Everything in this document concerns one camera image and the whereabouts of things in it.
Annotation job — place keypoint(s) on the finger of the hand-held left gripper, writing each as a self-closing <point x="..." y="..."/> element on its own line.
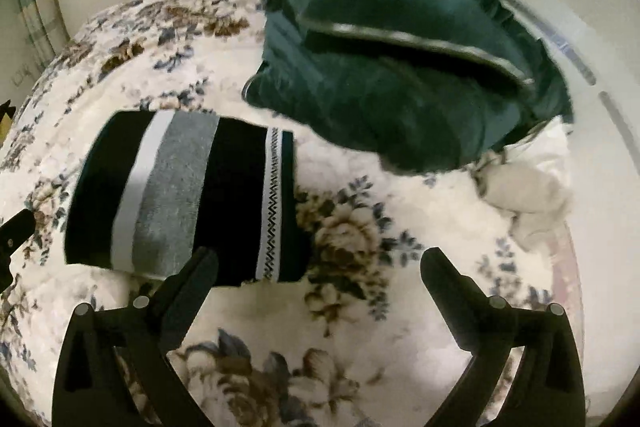
<point x="20" y="224"/>

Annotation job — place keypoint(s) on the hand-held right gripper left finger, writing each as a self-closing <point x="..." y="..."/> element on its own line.
<point x="192" y="289"/>

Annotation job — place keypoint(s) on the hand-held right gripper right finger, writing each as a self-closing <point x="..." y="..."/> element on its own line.
<point x="440" y="287"/>

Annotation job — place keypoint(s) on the striped knit sweater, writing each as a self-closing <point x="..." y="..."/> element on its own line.
<point x="170" y="187"/>

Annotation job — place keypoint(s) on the crumpled pale clothes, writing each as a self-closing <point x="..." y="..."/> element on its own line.
<point x="525" y="187"/>

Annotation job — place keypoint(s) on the floral bedspread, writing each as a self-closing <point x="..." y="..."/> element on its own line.
<point x="350" y="357"/>

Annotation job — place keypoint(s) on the dark green velvet blanket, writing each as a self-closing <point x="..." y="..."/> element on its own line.
<point x="375" y="107"/>

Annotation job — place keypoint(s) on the narrow grey-green curtain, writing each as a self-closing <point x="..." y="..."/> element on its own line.
<point x="35" y="7"/>

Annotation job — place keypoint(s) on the wall socket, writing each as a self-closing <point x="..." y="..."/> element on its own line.
<point x="22" y="77"/>

